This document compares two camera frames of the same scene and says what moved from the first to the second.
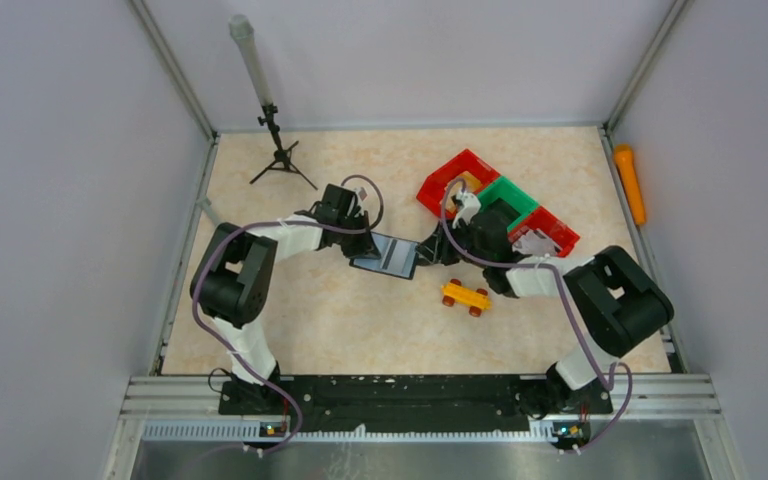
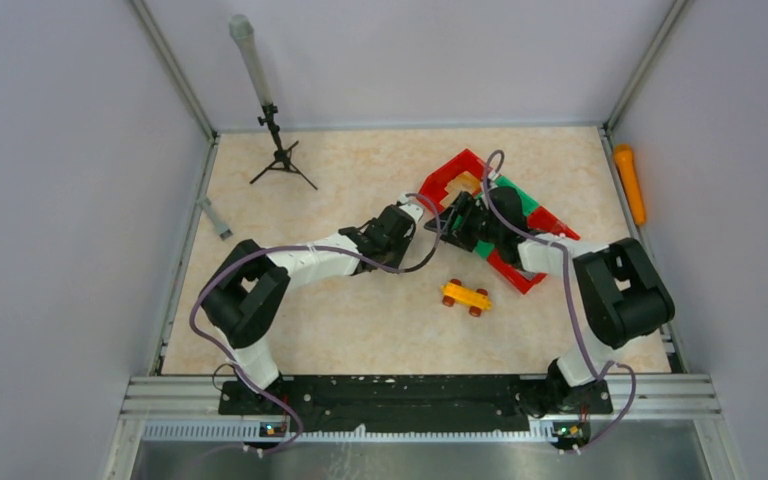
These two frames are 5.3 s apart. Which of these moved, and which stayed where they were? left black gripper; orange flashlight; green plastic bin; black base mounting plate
Moved: left black gripper
Stayed: orange flashlight; black base mounting plate; green plastic bin
